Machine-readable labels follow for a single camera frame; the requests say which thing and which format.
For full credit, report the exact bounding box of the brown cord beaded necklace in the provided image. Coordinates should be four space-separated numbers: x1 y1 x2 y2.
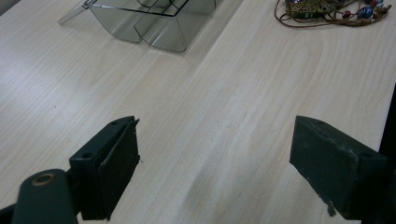
274 0 393 29

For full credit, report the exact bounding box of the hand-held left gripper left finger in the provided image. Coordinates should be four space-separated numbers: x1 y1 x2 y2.
68 115 141 221

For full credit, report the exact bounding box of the clear plastic organizer box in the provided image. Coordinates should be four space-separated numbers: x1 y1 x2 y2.
57 0 225 53

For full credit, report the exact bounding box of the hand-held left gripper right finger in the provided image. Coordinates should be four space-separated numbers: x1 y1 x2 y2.
289 115 389 221

